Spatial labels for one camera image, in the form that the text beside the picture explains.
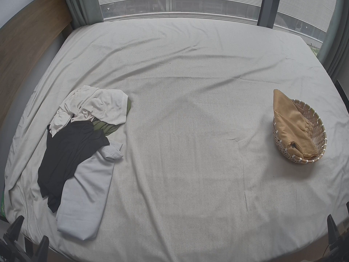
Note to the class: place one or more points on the tan shorts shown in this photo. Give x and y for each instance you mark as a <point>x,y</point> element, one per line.
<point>289,121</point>

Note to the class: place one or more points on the bed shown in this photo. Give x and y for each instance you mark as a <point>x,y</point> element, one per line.
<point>190,119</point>

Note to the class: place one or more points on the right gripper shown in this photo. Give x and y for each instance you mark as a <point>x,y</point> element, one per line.
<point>338,252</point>

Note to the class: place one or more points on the round woven basket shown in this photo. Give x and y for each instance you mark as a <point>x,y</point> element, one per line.
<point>317,130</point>

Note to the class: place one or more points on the black garment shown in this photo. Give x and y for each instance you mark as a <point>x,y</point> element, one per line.
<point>68,151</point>

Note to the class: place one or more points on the white garment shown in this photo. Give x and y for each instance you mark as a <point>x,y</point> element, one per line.
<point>106,105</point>

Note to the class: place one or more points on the grey-green curtain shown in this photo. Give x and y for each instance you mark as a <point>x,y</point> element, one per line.
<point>81,1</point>
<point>336,26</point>

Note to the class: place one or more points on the pale grey garment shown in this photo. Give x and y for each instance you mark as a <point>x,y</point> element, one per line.
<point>87,190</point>

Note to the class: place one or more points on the green garment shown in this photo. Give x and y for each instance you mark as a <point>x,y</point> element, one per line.
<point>106,129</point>

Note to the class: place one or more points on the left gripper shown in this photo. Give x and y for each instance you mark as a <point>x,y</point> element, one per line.
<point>12,251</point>

